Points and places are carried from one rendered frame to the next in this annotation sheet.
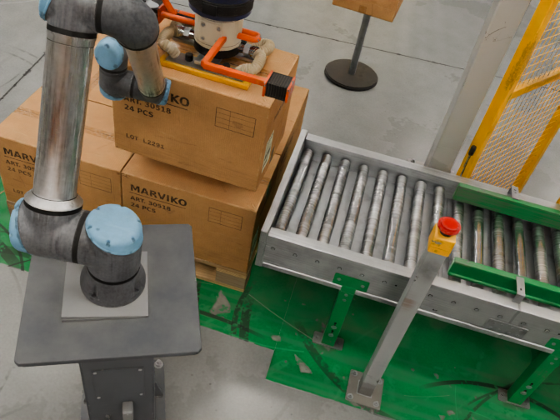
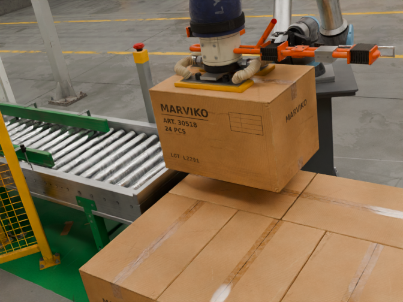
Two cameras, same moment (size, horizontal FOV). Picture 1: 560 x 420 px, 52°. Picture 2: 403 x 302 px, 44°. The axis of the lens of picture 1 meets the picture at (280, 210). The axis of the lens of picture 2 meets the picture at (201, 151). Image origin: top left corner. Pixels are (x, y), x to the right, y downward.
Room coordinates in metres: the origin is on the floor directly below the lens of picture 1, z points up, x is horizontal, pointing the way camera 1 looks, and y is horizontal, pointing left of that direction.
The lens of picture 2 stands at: (3.72, 1.29, 1.79)
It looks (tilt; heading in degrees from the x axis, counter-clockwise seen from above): 27 degrees down; 212
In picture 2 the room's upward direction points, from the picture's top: 10 degrees counter-clockwise
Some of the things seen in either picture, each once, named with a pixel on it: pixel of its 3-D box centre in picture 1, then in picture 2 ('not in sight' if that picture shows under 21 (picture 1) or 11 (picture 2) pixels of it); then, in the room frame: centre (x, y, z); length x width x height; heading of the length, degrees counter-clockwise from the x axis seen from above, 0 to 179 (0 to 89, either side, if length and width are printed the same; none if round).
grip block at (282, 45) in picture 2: (153, 8); (274, 50); (1.92, 0.60, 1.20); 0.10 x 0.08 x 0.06; 173
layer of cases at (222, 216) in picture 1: (167, 141); (273, 271); (2.23, 0.63, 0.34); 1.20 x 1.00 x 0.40; 83
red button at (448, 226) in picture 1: (447, 227); (138, 47); (1.29, -0.51, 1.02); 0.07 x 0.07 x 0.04
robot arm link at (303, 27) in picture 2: not in sight; (297, 33); (1.69, 0.62, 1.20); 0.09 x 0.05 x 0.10; 83
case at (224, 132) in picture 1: (206, 102); (235, 120); (1.89, 0.37, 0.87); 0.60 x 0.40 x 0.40; 82
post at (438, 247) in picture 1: (398, 323); (155, 124); (1.29, -0.51, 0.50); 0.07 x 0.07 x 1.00; 83
